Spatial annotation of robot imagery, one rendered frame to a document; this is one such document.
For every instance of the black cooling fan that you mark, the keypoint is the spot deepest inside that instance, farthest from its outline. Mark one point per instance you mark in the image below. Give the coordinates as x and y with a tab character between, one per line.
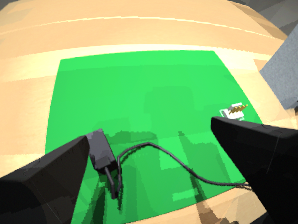
266	219

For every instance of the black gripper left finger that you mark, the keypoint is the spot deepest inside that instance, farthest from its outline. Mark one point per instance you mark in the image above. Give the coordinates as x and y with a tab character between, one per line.
45	191

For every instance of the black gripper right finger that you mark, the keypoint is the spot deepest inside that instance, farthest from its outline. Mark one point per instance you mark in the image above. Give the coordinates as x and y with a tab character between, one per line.
267	156

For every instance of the green circuit board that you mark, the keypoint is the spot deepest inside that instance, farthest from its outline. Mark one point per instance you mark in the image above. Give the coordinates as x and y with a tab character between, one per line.
162	96

